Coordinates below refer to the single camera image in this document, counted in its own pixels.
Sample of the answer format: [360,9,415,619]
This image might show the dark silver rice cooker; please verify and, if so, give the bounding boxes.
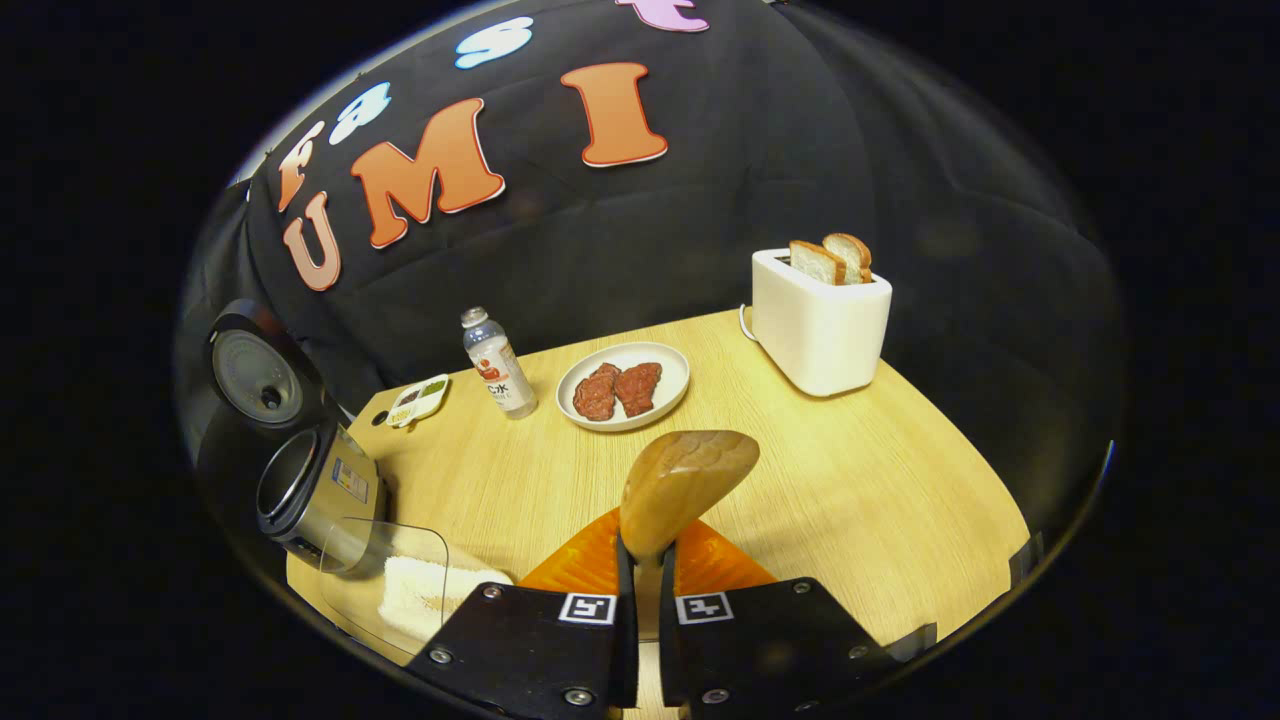
[197,298,389,576]

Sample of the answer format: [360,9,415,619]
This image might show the clear plastic rice container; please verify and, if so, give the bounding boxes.
[318,517,516,666]

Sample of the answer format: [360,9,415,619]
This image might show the clear bottle with red label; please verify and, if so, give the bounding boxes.
[461,306,539,420]

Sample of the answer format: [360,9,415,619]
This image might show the wooden spoon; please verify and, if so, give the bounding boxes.
[620,430,761,641]

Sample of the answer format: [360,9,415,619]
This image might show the white round plate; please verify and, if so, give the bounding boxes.
[556,341,692,433]

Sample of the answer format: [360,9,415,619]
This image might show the red meat piece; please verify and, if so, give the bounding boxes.
[613,362,664,418]
[573,363,622,422]

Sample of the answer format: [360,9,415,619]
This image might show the white toaster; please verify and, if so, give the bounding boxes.
[751,248,893,398]

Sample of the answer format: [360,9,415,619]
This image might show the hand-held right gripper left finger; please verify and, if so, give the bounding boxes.
[408,508,641,716]

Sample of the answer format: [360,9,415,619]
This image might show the black backdrop cloth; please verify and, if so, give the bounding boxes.
[175,0,1116,561]

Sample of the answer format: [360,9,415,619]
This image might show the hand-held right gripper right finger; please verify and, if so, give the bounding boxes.
[655,515,906,716]

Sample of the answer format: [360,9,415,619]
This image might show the toast bread slice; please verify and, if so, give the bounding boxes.
[822,233,873,284]
[789,240,847,286]

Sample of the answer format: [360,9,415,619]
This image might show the white divided seasoning dish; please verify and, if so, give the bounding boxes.
[385,374,451,429]

